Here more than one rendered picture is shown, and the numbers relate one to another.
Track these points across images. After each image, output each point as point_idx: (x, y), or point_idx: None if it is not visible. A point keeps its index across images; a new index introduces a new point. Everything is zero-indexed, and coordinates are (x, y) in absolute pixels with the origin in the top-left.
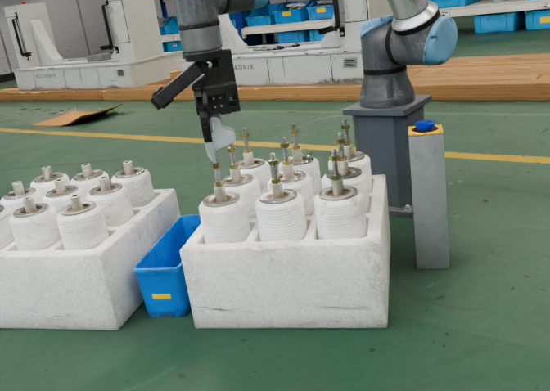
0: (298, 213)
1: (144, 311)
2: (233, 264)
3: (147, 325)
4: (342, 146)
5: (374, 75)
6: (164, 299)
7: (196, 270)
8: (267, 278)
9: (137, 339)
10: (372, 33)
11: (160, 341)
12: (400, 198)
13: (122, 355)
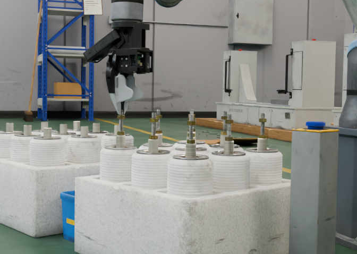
0: (156, 167)
1: None
2: (101, 198)
3: (53, 241)
4: (229, 126)
5: (350, 95)
6: (72, 225)
7: (81, 197)
8: (117, 217)
9: (36, 244)
10: (352, 52)
11: (44, 250)
12: (353, 228)
13: (14, 247)
